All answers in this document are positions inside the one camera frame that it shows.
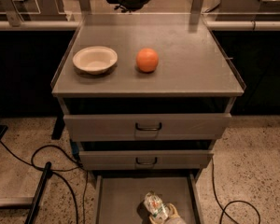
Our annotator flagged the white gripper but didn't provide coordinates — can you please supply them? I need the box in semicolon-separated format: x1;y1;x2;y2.
149;203;187;224

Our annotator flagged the crushed 7up can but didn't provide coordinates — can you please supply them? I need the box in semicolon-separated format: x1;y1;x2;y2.
144;191;169;222

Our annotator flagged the bottom grey drawer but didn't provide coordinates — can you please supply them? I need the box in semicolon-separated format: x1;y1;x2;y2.
91;175;204;224

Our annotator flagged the grey drawer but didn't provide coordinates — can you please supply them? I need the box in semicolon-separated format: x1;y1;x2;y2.
91;175;204;224
79;150;213;171
63;113;231;142

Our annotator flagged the middle grey drawer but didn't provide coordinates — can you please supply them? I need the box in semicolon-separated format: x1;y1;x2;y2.
79;150;213;171

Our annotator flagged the top grey drawer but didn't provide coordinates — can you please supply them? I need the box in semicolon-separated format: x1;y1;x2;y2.
63;113;231;142

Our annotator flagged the grey drawer cabinet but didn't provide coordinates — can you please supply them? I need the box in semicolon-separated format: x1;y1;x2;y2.
50;12;246;179

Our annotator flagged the black floor bar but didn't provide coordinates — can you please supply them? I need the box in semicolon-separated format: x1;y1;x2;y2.
24;161;52;224

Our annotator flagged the orange fruit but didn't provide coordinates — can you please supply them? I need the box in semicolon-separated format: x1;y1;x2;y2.
136;49;159;73

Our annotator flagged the black cable right floor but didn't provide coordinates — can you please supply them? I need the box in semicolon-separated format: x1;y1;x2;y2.
210;158;261;224

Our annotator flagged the black cable floor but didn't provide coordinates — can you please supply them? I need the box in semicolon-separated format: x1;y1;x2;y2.
0;133;90;224
210;158;261;224

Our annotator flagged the black cable left floor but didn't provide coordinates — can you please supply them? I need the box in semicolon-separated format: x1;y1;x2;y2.
0;133;90;224

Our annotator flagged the white horizontal rail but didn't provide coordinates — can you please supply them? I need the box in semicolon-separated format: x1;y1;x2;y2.
0;20;280;31

